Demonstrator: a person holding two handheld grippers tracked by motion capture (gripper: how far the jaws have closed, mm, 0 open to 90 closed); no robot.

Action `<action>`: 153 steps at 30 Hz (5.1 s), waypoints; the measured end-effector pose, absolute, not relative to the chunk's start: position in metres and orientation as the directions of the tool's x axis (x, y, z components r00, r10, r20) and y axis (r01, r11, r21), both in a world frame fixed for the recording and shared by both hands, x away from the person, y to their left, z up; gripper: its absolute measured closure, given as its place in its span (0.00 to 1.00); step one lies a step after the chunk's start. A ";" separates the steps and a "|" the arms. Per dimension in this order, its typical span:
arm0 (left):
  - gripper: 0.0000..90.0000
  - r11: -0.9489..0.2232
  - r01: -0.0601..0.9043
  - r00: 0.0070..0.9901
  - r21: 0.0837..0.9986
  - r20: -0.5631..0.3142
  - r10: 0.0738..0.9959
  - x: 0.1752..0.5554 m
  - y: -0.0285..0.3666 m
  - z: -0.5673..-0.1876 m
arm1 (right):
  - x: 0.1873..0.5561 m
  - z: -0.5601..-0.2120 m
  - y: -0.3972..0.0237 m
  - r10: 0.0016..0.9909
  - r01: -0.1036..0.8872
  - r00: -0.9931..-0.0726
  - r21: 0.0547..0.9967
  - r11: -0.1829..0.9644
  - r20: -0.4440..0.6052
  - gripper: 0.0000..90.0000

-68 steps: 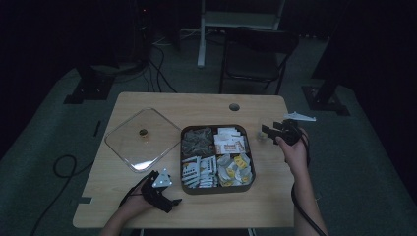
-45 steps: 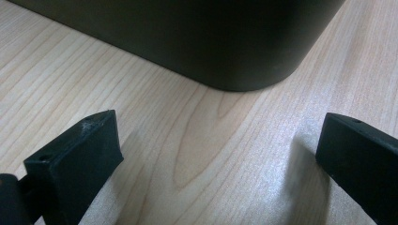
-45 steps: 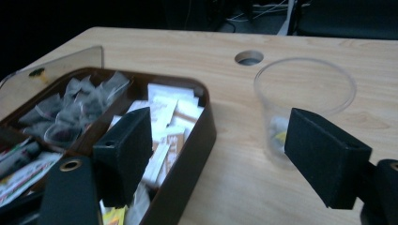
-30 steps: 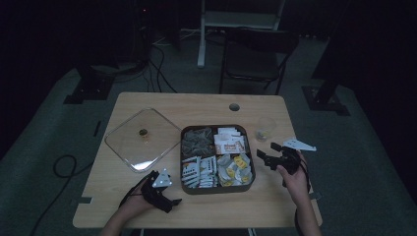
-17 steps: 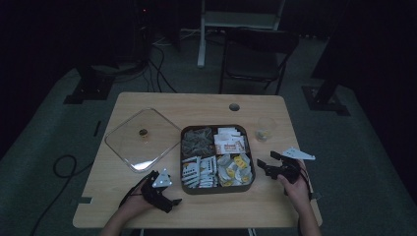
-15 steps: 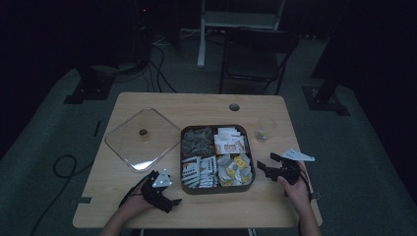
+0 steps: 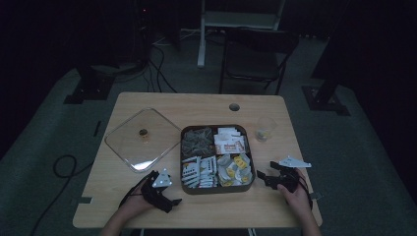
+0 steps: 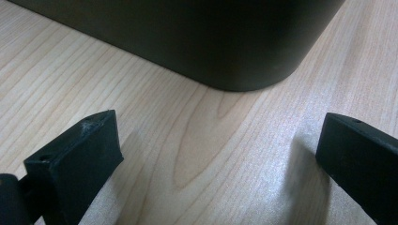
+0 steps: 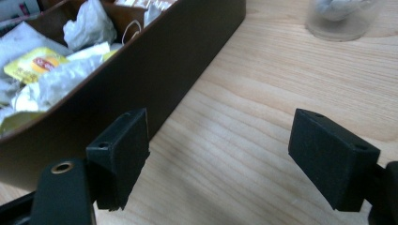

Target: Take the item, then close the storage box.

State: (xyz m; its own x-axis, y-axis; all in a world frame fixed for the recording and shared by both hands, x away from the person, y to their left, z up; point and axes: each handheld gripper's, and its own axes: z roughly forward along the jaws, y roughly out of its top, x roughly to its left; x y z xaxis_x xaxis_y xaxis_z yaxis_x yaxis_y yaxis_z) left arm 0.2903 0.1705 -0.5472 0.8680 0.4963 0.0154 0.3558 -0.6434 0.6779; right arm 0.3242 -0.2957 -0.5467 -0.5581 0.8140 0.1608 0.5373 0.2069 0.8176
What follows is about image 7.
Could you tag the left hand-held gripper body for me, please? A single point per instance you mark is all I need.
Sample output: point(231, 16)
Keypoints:
point(156, 187)

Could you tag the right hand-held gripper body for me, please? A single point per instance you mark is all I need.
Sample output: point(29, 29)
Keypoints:
point(289, 177)

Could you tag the pile of yellow white packets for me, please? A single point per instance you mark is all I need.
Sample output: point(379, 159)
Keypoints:
point(236, 167)

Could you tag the small yellow tea packet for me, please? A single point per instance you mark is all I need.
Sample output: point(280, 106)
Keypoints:
point(262, 133)

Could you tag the clear glass cup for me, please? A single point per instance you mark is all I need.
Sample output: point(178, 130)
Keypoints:
point(266, 126)

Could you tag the dark square compartment box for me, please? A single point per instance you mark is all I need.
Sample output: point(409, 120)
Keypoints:
point(216, 190)

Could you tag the clear square lid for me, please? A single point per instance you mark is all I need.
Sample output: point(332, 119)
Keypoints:
point(143, 132)

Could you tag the person's right hand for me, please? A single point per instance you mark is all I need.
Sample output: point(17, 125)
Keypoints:
point(296, 198)

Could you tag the person's left hand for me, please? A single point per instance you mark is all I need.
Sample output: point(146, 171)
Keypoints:
point(137, 205)

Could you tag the grey tape strip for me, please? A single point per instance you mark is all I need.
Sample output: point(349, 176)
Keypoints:
point(316, 196)

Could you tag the pile of white striped packets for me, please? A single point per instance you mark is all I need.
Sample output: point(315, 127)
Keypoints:
point(200, 172)

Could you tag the pile of white red-label packets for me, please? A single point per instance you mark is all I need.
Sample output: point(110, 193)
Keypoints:
point(229, 141)

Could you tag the pile of dark tea bags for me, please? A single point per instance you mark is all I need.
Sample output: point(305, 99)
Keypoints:
point(196, 142)

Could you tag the black stand base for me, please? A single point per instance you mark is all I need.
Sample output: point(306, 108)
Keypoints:
point(90, 88)
point(324, 100)

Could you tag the black folding chair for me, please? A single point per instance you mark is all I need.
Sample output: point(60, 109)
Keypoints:
point(259, 42)

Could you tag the dark equipment tower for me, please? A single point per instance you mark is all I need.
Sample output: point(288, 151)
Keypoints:
point(143, 32)

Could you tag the white metal table frame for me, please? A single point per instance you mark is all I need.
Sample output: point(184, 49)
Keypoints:
point(239, 19)

